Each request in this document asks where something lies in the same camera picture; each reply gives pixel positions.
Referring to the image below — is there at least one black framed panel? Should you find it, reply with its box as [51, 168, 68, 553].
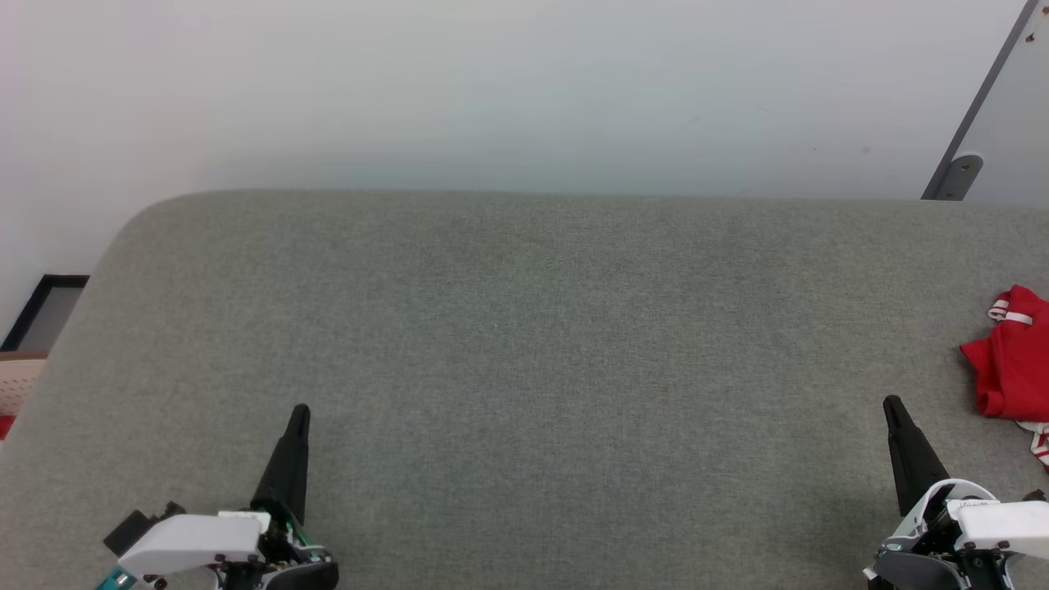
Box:
[0, 274, 90, 353]

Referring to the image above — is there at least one pink perforated laundry basket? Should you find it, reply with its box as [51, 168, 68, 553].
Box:
[0, 351, 50, 416]

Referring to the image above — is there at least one dark grey frame post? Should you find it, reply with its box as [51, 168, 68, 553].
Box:
[921, 0, 1043, 202]

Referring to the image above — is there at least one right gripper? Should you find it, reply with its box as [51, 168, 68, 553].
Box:
[863, 395, 1010, 590]

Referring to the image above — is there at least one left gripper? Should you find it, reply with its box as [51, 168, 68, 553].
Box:
[217, 403, 340, 590]

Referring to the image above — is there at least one pale grey partition panel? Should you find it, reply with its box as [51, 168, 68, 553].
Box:
[942, 0, 1049, 207]

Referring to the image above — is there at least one grey metal post bracket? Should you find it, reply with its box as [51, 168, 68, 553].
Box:
[934, 152, 984, 202]

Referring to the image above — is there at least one red and white shirt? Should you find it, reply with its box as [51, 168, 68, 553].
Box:
[960, 284, 1049, 470]

